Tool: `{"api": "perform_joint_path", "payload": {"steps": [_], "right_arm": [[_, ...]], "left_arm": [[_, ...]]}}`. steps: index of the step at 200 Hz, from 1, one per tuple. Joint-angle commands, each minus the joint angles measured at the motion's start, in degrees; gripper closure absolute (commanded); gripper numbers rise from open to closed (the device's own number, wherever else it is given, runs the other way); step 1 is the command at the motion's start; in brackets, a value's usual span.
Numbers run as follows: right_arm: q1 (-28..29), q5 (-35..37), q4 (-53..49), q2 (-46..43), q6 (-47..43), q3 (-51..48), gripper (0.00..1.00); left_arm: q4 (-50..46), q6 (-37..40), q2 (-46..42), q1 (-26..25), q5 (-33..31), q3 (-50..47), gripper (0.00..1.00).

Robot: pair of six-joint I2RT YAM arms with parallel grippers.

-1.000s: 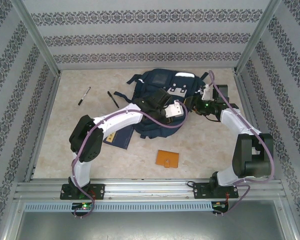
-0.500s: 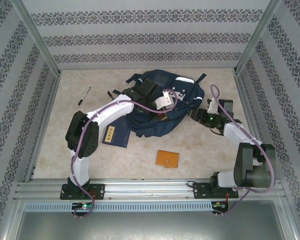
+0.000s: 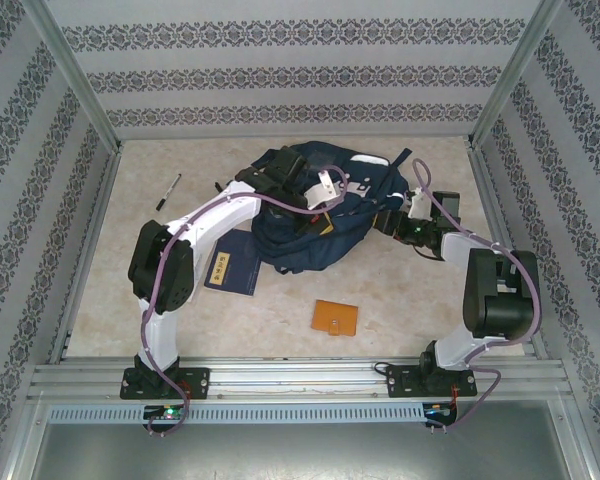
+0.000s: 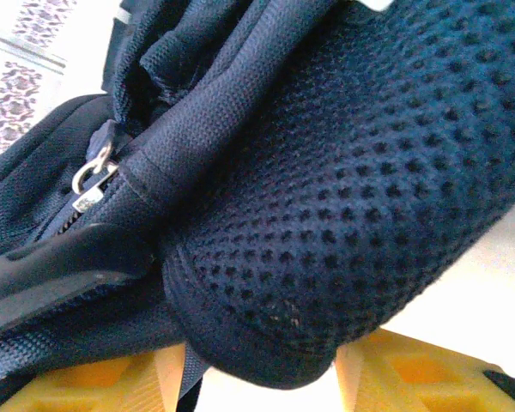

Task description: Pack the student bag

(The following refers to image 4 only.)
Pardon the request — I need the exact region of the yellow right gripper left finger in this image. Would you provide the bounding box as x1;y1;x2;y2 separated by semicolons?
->
0;342;185;412

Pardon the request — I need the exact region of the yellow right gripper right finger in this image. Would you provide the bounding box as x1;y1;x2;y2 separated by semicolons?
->
334;329;515;412

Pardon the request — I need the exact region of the navy blue backpack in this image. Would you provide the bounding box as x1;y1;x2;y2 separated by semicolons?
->
0;0;515;412

